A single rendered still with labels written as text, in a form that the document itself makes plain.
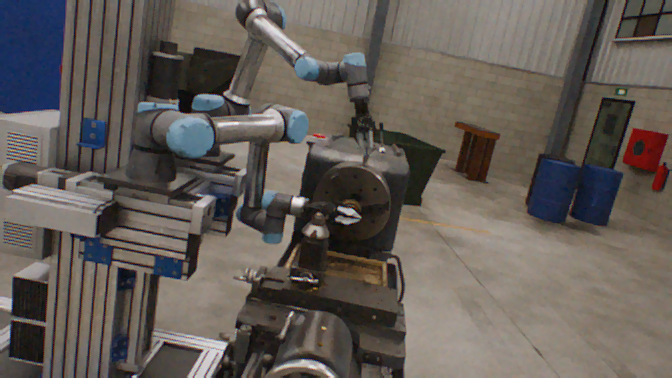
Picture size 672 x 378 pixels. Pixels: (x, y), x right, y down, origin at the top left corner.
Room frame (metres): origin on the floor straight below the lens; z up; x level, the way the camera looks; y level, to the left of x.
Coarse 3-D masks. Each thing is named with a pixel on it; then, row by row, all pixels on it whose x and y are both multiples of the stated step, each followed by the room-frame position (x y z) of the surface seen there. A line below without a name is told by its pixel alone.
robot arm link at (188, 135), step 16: (176, 112) 1.45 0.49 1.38; (272, 112) 1.70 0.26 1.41; (288, 112) 1.73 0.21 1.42; (160, 128) 1.40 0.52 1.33; (176, 128) 1.37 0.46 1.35; (192, 128) 1.38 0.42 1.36; (208, 128) 1.42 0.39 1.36; (224, 128) 1.50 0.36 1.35; (240, 128) 1.55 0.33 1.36; (256, 128) 1.60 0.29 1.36; (272, 128) 1.66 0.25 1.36; (288, 128) 1.69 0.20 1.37; (304, 128) 1.76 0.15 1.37; (160, 144) 1.42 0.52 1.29; (176, 144) 1.36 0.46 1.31; (192, 144) 1.39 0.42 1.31; (208, 144) 1.42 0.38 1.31; (224, 144) 1.54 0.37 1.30
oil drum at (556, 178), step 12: (540, 168) 7.76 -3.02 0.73; (552, 168) 7.54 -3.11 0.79; (564, 168) 7.47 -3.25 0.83; (576, 168) 7.49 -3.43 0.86; (540, 180) 7.66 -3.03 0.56; (552, 180) 7.51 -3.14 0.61; (564, 180) 7.46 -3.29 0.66; (576, 180) 7.54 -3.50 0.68; (540, 192) 7.60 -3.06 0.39; (552, 192) 7.49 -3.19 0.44; (564, 192) 7.46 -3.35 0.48; (528, 204) 7.83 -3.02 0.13; (540, 204) 7.56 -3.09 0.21; (552, 204) 7.47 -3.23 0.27; (564, 204) 7.48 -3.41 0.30; (540, 216) 7.52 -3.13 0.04; (552, 216) 7.46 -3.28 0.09; (564, 216) 7.52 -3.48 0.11
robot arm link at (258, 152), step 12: (264, 108) 1.79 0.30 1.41; (252, 144) 1.83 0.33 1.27; (264, 144) 1.83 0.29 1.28; (252, 156) 1.83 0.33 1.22; (264, 156) 1.84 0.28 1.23; (252, 168) 1.83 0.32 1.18; (264, 168) 1.84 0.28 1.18; (252, 180) 1.83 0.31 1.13; (264, 180) 1.86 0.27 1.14; (252, 192) 1.83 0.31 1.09; (252, 204) 1.83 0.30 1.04; (240, 216) 1.86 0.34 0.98; (252, 216) 1.82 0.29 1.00
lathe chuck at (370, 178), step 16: (352, 176) 1.96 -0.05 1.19; (368, 176) 1.96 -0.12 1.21; (320, 192) 1.97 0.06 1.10; (352, 192) 1.96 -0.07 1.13; (368, 192) 1.96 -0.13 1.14; (384, 192) 1.96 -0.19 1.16; (352, 224) 1.96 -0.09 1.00; (368, 224) 1.96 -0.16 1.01; (384, 224) 1.96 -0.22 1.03; (352, 240) 1.96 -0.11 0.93
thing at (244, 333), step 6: (246, 324) 1.23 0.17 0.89; (240, 330) 1.21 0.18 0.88; (246, 330) 1.20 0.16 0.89; (252, 330) 1.22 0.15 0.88; (240, 336) 1.20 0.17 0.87; (246, 336) 1.20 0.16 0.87; (240, 342) 1.20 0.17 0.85; (246, 342) 1.20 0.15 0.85; (240, 348) 1.20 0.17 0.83; (246, 348) 1.20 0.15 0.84; (240, 354) 1.20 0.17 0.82; (246, 354) 1.20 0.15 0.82; (234, 360) 1.20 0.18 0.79; (240, 360) 1.20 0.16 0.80; (246, 360) 1.20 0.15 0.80
